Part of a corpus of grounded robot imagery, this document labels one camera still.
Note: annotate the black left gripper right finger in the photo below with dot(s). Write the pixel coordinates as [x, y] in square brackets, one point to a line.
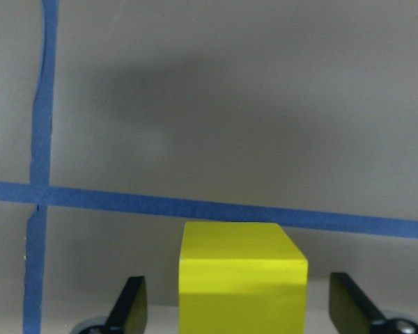
[350, 309]

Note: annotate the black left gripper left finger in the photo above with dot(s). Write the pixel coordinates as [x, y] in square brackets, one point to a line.
[130, 312]

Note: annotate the yellow block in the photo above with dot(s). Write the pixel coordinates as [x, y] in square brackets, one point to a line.
[240, 278]

